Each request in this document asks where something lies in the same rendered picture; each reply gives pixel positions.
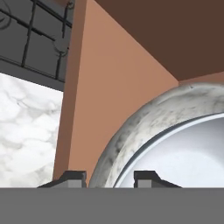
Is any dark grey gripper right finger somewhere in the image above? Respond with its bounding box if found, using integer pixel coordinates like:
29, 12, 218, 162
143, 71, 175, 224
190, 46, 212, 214
133, 171, 182, 189

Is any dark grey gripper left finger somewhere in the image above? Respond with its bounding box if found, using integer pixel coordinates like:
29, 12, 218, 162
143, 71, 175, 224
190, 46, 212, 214
37, 171, 88, 189

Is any white bowl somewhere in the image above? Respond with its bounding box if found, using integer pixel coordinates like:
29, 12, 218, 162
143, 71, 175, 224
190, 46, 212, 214
113, 113, 224, 189

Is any grey marbled bowl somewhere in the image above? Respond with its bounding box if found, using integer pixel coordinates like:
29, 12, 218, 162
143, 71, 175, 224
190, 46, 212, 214
87, 82, 224, 189

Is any brown open cabinet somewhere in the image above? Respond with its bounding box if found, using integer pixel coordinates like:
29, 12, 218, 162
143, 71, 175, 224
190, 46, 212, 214
52, 0, 224, 189

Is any dark grey hob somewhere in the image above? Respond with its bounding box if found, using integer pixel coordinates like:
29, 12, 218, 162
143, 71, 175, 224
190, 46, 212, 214
0, 0, 76, 92

